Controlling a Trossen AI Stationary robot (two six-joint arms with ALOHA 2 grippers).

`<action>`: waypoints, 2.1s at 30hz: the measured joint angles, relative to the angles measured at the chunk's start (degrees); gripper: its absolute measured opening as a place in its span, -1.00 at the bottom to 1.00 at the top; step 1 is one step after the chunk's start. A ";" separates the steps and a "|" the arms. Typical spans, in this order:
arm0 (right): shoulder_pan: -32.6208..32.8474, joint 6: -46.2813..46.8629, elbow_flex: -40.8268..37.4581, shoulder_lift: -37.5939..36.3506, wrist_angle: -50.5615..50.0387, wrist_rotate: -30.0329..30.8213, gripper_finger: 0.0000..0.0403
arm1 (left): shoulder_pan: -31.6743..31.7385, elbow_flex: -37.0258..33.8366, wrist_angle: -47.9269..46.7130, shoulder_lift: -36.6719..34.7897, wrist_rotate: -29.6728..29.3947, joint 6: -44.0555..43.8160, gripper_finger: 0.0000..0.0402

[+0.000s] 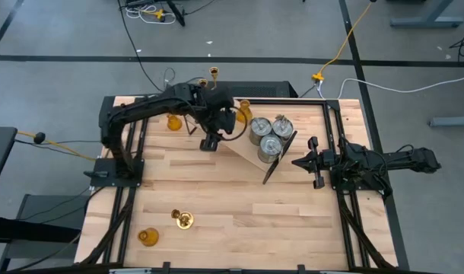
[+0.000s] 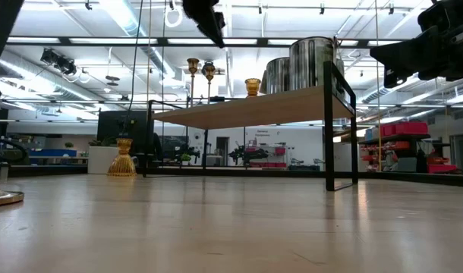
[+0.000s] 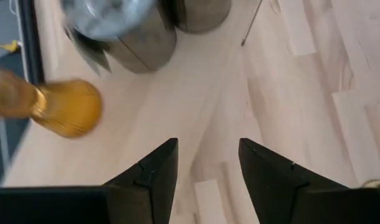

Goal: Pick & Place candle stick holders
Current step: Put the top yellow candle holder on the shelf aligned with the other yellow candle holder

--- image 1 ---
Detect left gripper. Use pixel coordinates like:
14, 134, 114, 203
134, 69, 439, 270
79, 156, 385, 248
200, 88, 237, 152

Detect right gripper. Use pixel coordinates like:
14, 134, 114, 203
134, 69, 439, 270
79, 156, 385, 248
291, 136, 335, 190

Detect amber ribbed glass vase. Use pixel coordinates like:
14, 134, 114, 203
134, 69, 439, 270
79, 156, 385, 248
236, 99, 253, 125
166, 113, 183, 132
136, 227, 160, 248

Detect silver tin candle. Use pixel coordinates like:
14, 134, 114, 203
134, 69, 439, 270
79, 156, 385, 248
257, 133, 284, 164
272, 113, 295, 142
249, 116, 273, 147

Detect wooden shelf riser black legs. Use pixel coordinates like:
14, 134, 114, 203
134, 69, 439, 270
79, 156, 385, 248
182, 97, 298, 186

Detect black computer tower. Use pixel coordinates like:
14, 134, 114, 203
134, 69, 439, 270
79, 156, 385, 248
224, 80, 299, 99

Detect black stand leg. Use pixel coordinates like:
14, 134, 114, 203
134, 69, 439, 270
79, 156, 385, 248
166, 0, 186, 27

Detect grey desk leg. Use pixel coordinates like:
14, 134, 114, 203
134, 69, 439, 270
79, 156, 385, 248
428, 116, 464, 128
389, 0, 464, 28

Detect black aluminium rig frame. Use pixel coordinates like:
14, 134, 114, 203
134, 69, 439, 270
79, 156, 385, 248
79, 95, 399, 269

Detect black clamp with grey cable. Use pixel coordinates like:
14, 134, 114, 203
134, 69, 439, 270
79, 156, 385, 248
162, 67, 176, 91

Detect yellow hanging extension cable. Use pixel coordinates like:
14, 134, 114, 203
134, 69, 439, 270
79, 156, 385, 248
311, 2, 374, 83

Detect black hanging cable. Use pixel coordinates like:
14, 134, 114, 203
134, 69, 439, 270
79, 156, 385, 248
116, 0, 168, 94

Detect white floor cable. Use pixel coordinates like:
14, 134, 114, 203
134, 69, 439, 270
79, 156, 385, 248
316, 72, 464, 100

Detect white cable coil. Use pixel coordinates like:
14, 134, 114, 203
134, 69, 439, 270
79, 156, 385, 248
124, 4, 178, 26

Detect silver camera bracket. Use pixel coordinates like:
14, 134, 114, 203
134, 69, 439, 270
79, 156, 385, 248
108, 266, 354, 274

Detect yellow cable with black plug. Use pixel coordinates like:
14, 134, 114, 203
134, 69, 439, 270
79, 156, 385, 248
0, 124, 98, 163

